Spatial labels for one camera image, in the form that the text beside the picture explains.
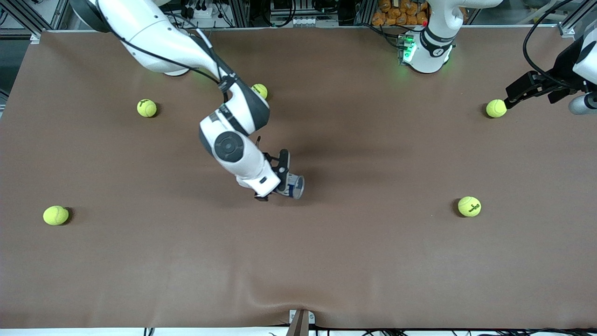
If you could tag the orange snack bag pile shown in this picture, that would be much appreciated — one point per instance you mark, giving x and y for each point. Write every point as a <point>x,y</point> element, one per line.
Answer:
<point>396,11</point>

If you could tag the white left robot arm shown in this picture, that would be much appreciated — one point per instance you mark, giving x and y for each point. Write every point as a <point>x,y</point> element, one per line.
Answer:
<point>433,56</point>

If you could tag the yellow tennis ball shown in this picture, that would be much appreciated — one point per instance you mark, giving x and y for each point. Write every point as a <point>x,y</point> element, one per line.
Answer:
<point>495,108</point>
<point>469,206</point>
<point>147,108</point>
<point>261,89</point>
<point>56,215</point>

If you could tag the brown table mat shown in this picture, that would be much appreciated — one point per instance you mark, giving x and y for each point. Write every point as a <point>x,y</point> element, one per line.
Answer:
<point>298,256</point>

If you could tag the white power strip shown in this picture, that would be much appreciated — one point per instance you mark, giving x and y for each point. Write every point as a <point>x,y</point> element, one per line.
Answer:
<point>198,11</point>

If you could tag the aluminium frame post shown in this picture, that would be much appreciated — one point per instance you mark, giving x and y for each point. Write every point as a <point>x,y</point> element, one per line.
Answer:
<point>240,11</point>
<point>365,10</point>
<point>28,21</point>
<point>576,18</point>

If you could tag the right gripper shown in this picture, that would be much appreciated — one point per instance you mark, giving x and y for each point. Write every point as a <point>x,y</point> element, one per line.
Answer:
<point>261,198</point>

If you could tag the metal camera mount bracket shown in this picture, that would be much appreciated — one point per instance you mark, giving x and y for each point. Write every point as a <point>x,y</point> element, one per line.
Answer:
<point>301,324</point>

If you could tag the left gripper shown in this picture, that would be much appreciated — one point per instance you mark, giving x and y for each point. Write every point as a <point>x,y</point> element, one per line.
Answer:
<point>563,63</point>

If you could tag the white terminal strip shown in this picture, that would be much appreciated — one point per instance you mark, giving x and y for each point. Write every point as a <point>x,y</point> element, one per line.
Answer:
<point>303,22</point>

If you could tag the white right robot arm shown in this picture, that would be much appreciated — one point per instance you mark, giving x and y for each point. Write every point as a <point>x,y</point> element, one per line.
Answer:
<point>154,37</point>

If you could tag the white blue tennis ball can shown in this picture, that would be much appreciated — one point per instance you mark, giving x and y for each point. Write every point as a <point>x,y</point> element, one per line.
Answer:
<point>296,186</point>

